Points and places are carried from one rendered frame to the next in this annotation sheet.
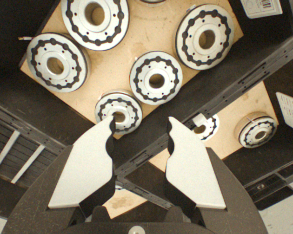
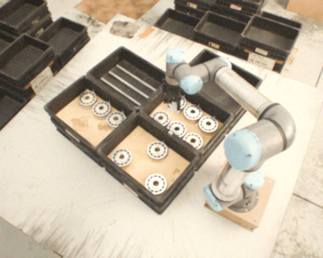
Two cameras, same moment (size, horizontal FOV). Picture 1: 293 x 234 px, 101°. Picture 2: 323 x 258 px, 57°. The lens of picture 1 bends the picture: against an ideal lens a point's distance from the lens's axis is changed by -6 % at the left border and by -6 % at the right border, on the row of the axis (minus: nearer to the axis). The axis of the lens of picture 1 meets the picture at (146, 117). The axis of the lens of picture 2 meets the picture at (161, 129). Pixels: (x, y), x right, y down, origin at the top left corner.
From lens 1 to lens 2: 1.38 m
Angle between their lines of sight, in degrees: 48
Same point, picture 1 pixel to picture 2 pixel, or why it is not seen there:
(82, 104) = (161, 108)
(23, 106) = not seen: hidden behind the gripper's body
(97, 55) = (181, 114)
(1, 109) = not seen: hidden behind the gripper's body
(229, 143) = (143, 178)
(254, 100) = (173, 178)
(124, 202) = (80, 126)
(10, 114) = not seen: hidden behind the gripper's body
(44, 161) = (125, 89)
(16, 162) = (124, 77)
